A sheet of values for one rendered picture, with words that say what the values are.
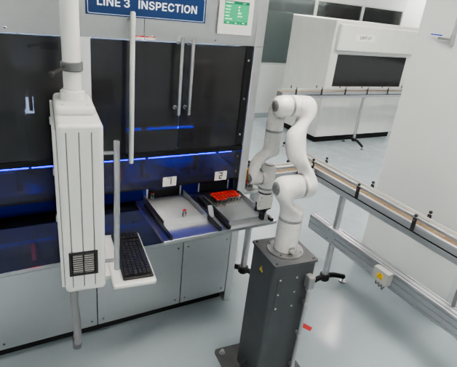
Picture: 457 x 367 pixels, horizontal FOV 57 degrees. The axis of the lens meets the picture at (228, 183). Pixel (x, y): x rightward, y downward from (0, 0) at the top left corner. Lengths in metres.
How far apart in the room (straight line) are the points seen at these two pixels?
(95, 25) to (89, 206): 0.86
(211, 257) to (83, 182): 1.40
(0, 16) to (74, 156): 0.72
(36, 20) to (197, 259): 1.69
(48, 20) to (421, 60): 2.45
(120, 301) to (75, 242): 1.04
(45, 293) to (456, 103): 2.83
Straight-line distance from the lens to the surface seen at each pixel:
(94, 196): 1.74
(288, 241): 2.14
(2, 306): 2.65
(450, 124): 3.24
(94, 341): 2.91
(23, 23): 2.10
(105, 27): 2.16
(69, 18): 1.78
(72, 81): 1.81
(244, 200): 2.64
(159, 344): 2.86
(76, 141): 1.65
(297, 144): 2.01
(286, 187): 1.98
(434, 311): 2.81
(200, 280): 2.97
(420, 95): 3.38
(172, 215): 2.39
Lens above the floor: 2.01
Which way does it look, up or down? 23 degrees down
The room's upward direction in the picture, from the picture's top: 6 degrees clockwise
